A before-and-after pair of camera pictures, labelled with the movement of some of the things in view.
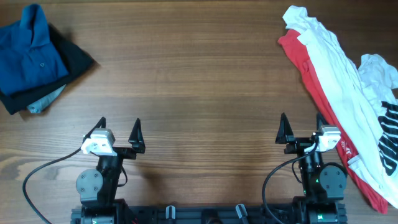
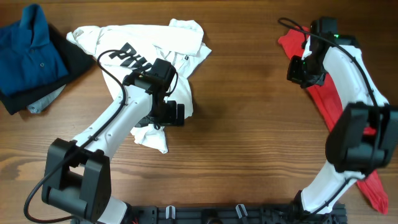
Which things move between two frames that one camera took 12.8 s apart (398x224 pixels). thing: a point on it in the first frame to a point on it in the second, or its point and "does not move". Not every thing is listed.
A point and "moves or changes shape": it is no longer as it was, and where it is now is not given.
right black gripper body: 311,162 to 305,71
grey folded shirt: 36,107 does not move
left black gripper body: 113,162 to 167,116
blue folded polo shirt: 28,59 does not move
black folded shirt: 76,62 does not move
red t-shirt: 291,41 does not move
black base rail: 140,214 does not move
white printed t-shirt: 364,94 moves or changes shape
